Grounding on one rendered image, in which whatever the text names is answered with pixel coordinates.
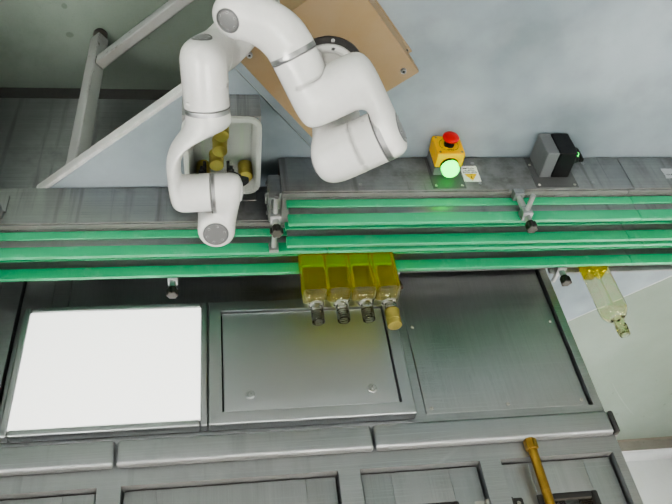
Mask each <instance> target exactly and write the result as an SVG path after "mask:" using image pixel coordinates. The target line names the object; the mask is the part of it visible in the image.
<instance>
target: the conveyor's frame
mask: <svg viewBox="0 0 672 504"><path fill-rule="evenodd" d="M460 171H461V174H462V176H463V179H464V182H465V185H466V188H467V189H433V186H432V182H431V179H430V176H429V173H428V170H427V166H426V163H425V160H424V158H396V159H394V160H391V161H389V162H387V163H385V164H382V165H380V166H378V167H376V168H373V169H371V170H369V171H367V172H365V173H363V174H360V175H358V176H356V177H353V178H351V179H348V180H345V181H342V182H337V183H331V182H327V181H324V180H323V179H321V178H320V177H319V176H318V174H317V173H316V172H315V169H314V167H313V164H312V162H311V158H279V159H278V174H277V175H279V176H280V182H281V192H282V198H281V216H282V200H283V198H298V200H299V198H310V197H314V200H315V197H330V198H331V197H361V199H362V197H392V199H393V197H415V196H438V197H439V196H511V194H512V193H509V190H513V189H523V190H525V191H524V192H525V195H531V194H535V195H555V196H556V195H624V194H625V195H626V194H639V195H640V194H672V158H609V157H596V158H584V160H583V162H577V163H576V164H574V165H573V167H572V169H571V172H572V174H573V176H574V178H575V180H576V182H577V184H578V186H579V188H537V187H536V185H535V183H534V180H533V178H532V176H531V174H530V171H529V169H528V167H527V165H526V163H525V160H524V158H464V161H463V164H462V167H461V170H460ZM266 192H267V187H259V190H257V191H256V201H241V202H240V204H239V209H238V214H237V219H236V225H235V227H247V226H249V229H250V226H272V225H270V222H269V221H268V216H267V215H266V210H267V204H265V193H266ZM0 195H10V199H9V202H8V206H7V210H6V213H3V217H2V218H0V231H1V230H35V232H36V230H52V231H53V230H57V229H69V231H70V229H86V231H87V229H103V231H104V229H120V228H136V230H137V228H169V230H170V228H183V227H185V230H186V227H198V212H190V213H183V212H179V211H177V210H175V209H174V208H173V206H172V205H171V203H170V198H169V191H168V187H153V188H12V189H0Z"/></svg>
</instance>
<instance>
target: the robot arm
mask: <svg viewBox="0 0 672 504"><path fill-rule="evenodd" d="M212 17H213V21H214V23H213V24H212V25H211V26H210V27H209V28H208V29H207V30H206V31H204V32H202V33H199V34H197V35H195V36H194V37H192V38H190V39H189V40H187V41H186V42H185V43H184V45H183V46H182V48H181V50H180V56H179V63H180V74H181V84H182V93H183V104H184V113H185V125H184V127H183V128H182V129H181V131H180V132H179V133H178V134H177V136H176V137H175V139H174V140H173V142H172V144H171V146H170V148H169V151H168V155H167V161H166V171H167V181H168V191H169V198H170V203H171V205H172V206H173V208H174V209H175V210H177V211H179V212H183V213H190V212H198V235H199V237H200V239H201V240H202V241H203V242H204V243H205V244H207V245H209V246H212V247H222V246H225V245H227V244H228V243H229V242H230V241H231V240H232V239H233V237H234V235H235V225H236V219H237V214H238V209H239V204H240V202H241V200H242V197H243V186H245V185H246V184H248V183H249V178H248V177H245V176H241V174H239V173H237V172H234V169H233V166H230V163H229V161H226V164H227V173H207V168H206V161H203V166H200V169H199V170H198V173H195V174H182V173H181V159H182V157H183V155H184V153H185V152H186V151H187V150H188V149H189V148H191V147H192V146H193V145H195V144H197V143H199V142H200V141H202V140H204V139H207V138H209V137H211V136H213V135H216V134H218V133H220V132H222V131H224V130H225V129H226V128H228V127H229V125H230V123H231V111H230V100H229V79H228V72H229V71H231V70H232V69H234V68H235V67H236V66H237V65H238V64H239V63H240V62H241V61H242V60H243V59H244V58H245V57H246V56H247V55H248V54H249V52H250V51H251V50H252V49H253V48H254V47H255V46H256V47H257V48H258V49H260V50H261V51H262V52H263V53H264V54H265V55H266V56H267V57H268V59H269V61H270V63H271V65H272V67H273V68H274V70H275V72H276V74H277V76H278V78H279V80H280V82H281V84H282V86H283V88H284V90H285V92H286V94H287V96H288V98H289V100H290V102H291V104H292V106H293V108H294V110H295V112H296V113H297V115H298V117H299V118H300V120H301V121H302V122H303V123H304V124H305V125H306V126H308V127H311V128H312V143H311V162H312V164H313V167H314V169H315V172H316V173H317V174H318V176H319V177H320V178H321V179H323V180H324V181H327V182H331V183H337V182H342V181H345V180H348V179H351V178H353V177H356V176H358V175H360V174H363V173H365V172H367V171H369V170H371V169H373V168H376V167H378V166H380V165H382V164H385V163H387V162H389V161H391V160H394V159H396V158H398V157H399V156H401V155H402V154H403V153H404V152H405V151H406V149H407V138H406V133H405V132H404V129H403V127H402V124H401V122H400V120H399V118H398V115H397V114H396V111H395V109H394V107H393V105H392V103H391V101H390V99H389V96H388V94H387V92H386V90H385V88H384V86H383V83H382V81H381V79H380V77H379V75H378V73H377V71H376V69H375V67H374V66H373V64H372V63H371V61H370V60H369V59H368V58H367V57H366V56H365V55H364V54H362V53H360V52H351V53H350V52H349V51H348V50H347V49H346V48H344V47H342V46H340V45H336V44H321V45H317V46H316V43H315V41H314V39H313V37H312V35H311V33H310V32H309V30H308V29H307V27H306V26H305V24H304V23H303V22H302V20H301V19H300V18H299V17H298V16H297V15H296V14H295V13H294V12H292V11H291V10H290V9H288V8H287V7H285V6H284V5H282V4H280V1H279V0H216V1H215V3H214V5H213V8H212ZM359 110H365V111H367V112H368V113H366V114H364V115H362V116H360V112H359Z"/></svg>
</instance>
